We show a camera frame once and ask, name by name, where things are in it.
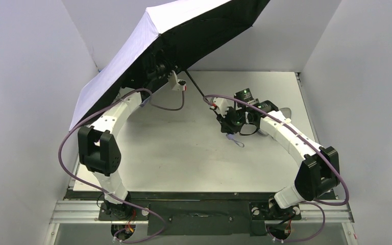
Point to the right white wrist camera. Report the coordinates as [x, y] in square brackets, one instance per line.
[219, 105]

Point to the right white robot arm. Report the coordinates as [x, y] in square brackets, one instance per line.
[318, 166]

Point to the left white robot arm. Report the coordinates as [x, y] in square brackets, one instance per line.
[98, 149]

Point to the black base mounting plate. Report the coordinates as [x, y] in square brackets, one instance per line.
[194, 213]

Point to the purple umbrella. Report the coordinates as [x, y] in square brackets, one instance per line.
[193, 29]

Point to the aluminium frame rail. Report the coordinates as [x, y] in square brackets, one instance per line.
[87, 212]

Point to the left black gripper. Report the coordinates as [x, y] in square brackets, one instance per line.
[162, 67]

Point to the purple zippered umbrella case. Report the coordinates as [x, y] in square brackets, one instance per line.
[285, 111]

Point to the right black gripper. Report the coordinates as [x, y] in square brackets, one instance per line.
[227, 119]

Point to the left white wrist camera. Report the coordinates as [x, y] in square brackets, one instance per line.
[175, 83]

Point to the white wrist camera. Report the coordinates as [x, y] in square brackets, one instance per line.
[219, 105]
[175, 83]

